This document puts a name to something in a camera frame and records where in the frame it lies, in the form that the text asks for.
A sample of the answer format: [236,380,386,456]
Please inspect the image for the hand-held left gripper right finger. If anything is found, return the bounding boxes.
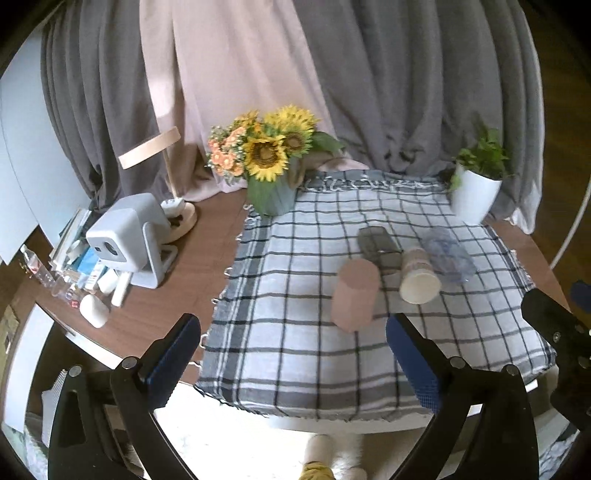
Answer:
[385,313,540,480]

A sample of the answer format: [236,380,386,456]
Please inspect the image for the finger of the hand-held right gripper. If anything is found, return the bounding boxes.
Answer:
[521,288,591,431]

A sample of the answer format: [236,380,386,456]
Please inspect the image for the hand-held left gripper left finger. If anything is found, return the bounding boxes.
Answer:
[48,313,202,480]

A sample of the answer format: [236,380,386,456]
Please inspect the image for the beige paper cup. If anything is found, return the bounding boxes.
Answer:
[399,248,441,305]

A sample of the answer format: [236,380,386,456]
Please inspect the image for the pink cup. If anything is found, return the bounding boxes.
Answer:
[331,259,382,332]

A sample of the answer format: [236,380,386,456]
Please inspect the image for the clear plastic cup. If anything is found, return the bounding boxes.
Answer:
[420,227,476,283]

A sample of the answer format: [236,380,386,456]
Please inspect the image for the white tube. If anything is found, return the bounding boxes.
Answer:
[111,271,133,307]

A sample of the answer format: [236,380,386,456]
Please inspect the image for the white earbuds case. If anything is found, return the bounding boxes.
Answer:
[79,294,110,329]

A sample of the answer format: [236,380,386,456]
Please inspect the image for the white pole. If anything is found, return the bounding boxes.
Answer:
[549,178,591,274]

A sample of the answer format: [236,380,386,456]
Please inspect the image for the grey checked cloth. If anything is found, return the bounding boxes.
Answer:
[194,169,557,423]

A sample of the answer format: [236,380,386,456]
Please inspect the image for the person's white slipper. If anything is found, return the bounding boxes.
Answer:
[305,434,341,464]

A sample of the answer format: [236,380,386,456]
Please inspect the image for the white projector on stand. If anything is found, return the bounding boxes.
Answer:
[86,193,179,288]

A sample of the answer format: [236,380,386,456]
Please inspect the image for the person's yellow trouser leg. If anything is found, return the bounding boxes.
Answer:
[298,460,336,480]

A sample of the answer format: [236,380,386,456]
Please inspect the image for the clear plastic water bottle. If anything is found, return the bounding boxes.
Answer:
[19,244,57,288]

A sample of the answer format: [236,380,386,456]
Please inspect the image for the green plant in white pot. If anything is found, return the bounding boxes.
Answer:
[450,128,514,225]

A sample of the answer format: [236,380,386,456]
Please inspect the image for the wooden desk lamp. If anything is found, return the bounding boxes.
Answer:
[117,126,198,243]

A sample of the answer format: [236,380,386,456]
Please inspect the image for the sunflower bouquet in green vase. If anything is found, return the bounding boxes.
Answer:
[206,105,345,217]

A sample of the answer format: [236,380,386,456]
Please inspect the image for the grey curtain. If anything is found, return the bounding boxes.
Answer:
[41,0,544,235]

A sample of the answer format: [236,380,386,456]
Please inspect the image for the pink curtain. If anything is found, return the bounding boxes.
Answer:
[139,0,370,203]

